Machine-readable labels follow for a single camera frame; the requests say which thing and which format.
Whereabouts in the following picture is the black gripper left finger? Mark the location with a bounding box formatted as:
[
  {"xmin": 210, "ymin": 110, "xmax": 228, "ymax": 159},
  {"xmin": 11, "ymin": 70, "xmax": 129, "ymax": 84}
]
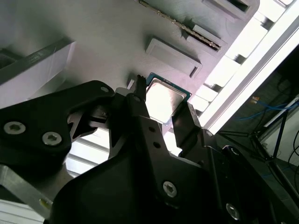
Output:
[{"xmin": 0, "ymin": 75, "xmax": 185, "ymax": 207}]

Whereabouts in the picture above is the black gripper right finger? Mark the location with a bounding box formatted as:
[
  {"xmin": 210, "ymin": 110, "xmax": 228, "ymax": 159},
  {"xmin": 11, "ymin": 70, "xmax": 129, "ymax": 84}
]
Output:
[{"xmin": 171, "ymin": 104, "xmax": 299, "ymax": 224}]

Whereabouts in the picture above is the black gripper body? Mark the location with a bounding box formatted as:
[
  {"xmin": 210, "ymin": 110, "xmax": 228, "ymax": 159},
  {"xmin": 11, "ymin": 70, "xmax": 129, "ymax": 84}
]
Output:
[{"xmin": 50, "ymin": 155, "xmax": 225, "ymax": 224}]

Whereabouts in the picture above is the silver CPU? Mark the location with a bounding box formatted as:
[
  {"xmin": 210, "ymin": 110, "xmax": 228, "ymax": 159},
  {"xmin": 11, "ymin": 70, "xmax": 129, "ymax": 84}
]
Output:
[{"xmin": 146, "ymin": 72, "xmax": 192, "ymax": 126}]

